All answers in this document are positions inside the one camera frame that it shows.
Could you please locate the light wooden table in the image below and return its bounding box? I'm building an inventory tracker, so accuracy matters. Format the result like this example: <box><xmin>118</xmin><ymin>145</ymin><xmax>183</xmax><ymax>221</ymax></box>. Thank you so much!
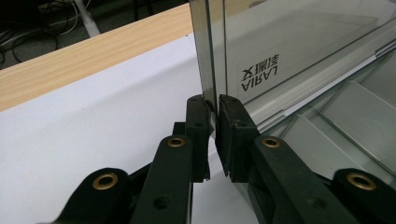
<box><xmin>0</xmin><ymin>2</ymin><xmax>195</xmax><ymax>113</ymax></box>

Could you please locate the white table board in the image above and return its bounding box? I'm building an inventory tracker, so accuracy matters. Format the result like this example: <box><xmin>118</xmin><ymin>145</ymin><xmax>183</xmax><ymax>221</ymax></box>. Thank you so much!
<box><xmin>0</xmin><ymin>32</ymin><xmax>260</xmax><ymax>224</ymax></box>

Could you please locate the bundle of floor cables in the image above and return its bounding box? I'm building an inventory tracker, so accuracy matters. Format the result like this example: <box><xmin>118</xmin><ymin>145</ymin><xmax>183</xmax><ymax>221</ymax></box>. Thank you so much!
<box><xmin>0</xmin><ymin>0</ymin><xmax>82</xmax><ymax>68</ymax></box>

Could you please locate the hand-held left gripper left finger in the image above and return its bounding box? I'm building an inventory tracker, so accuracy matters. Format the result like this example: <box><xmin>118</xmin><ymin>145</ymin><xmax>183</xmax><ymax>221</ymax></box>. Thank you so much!
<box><xmin>130</xmin><ymin>94</ymin><xmax>215</xmax><ymax>224</ymax></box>

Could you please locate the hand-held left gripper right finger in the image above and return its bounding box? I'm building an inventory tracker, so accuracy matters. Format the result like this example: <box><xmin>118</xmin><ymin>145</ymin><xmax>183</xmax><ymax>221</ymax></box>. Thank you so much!
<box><xmin>215</xmin><ymin>94</ymin><xmax>359</xmax><ymax>224</ymax></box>

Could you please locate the grey transparent plastic organizer box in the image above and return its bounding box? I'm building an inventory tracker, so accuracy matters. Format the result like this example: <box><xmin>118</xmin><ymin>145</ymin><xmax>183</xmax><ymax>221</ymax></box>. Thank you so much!
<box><xmin>188</xmin><ymin>0</ymin><xmax>396</xmax><ymax>224</ymax></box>

